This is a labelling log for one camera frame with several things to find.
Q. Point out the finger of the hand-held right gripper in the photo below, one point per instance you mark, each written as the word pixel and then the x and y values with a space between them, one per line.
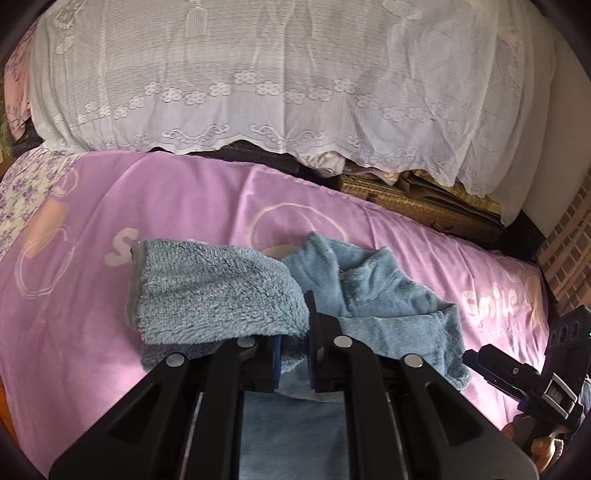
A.
pixel 503 371

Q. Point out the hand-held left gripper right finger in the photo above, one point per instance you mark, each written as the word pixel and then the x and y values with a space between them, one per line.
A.
pixel 312 364

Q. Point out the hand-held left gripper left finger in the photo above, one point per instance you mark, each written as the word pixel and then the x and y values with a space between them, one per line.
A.
pixel 276 364

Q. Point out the blue fleece garment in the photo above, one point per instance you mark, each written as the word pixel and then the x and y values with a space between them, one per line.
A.
pixel 217 286

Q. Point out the woven rattan mat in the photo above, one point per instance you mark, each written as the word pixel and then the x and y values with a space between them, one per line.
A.
pixel 401 203

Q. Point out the dark cloth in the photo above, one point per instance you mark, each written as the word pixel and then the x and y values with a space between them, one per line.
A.
pixel 258 154

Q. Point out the purple printed blanket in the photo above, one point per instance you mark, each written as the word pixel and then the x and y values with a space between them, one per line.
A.
pixel 138 198

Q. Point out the white lace cloth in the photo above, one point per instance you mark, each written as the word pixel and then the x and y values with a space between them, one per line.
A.
pixel 277 69

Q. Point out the purple floral sheet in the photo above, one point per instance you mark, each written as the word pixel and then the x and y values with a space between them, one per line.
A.
pixel 23 194

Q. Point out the pink floral fabric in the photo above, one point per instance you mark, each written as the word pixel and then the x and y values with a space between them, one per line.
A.
pixel 18 83

